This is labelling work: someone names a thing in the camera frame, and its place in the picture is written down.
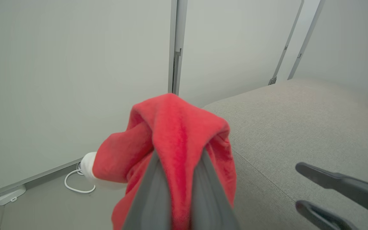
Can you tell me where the red fleece garment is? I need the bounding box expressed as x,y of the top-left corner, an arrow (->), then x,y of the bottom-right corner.
92,93 -> 237,230

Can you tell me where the grey partition post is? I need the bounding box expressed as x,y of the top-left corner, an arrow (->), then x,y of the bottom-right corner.
168,0 -> 188,96
268,0 -> 304,86
287,0 -> 326,80

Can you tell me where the grey fabric sofa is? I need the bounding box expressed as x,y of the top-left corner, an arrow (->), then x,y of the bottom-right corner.
202,78 -> 368,230

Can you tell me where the white cable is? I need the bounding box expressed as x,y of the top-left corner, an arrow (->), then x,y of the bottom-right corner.
64,162 -> 96,194

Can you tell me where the white round plug adapter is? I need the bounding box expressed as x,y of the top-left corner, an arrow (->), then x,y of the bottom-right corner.
80,152 -> 127,191

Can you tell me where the grey wall base rail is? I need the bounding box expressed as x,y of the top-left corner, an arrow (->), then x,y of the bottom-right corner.
0,158 -> 83,202

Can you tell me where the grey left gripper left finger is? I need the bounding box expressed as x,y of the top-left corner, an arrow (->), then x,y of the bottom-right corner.
123,149 -> 172,230

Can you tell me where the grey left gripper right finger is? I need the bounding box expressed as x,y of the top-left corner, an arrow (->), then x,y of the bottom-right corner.
192,148 -> 241,230

